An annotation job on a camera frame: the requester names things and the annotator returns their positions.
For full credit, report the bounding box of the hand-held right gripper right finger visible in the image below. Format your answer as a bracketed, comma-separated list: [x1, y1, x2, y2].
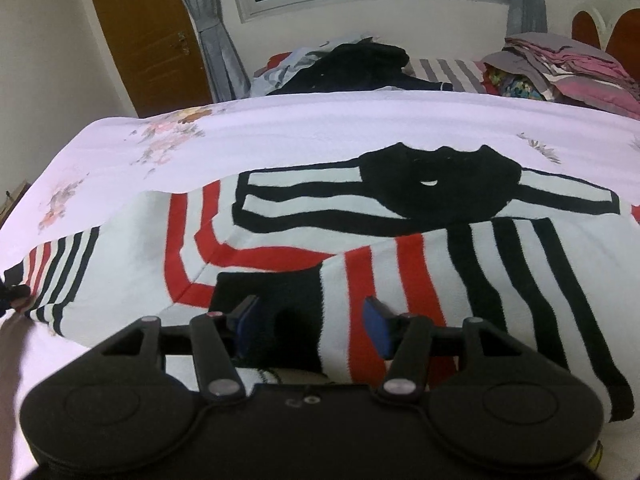
[364, 296, 523, 405]

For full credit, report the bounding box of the grey striped cloth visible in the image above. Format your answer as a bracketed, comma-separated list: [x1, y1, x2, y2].
[407, 57, 488, 95]

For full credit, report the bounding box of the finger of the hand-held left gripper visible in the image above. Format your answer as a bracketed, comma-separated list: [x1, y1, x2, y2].
[0, 282, 32, 316]

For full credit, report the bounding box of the pink floral bed sheet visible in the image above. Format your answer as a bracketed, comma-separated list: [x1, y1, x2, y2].
[0, 87, 640, 480]

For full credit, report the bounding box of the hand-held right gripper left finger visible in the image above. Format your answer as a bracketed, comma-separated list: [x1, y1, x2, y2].
[100, 295, 261, 404]

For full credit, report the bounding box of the pile of unfolded dark clothes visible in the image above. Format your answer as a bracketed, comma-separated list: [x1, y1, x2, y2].
[250, 35, 453, 97]

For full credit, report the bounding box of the brown and white headboard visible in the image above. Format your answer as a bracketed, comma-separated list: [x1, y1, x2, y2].
[570, 7, 640, 86]

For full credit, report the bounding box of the stack of folded clothes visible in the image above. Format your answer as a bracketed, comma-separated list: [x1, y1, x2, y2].
[480, 32, 640, 121]

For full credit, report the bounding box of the grey curtain beside door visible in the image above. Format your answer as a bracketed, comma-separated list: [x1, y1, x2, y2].
[165, 0, 251, 103]

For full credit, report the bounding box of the brown wooden door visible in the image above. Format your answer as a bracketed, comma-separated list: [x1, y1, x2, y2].
[82, 0, 216, 118]

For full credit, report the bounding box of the red black white striped sweater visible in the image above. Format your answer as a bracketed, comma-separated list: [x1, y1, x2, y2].
[2, 142, 636, 423]

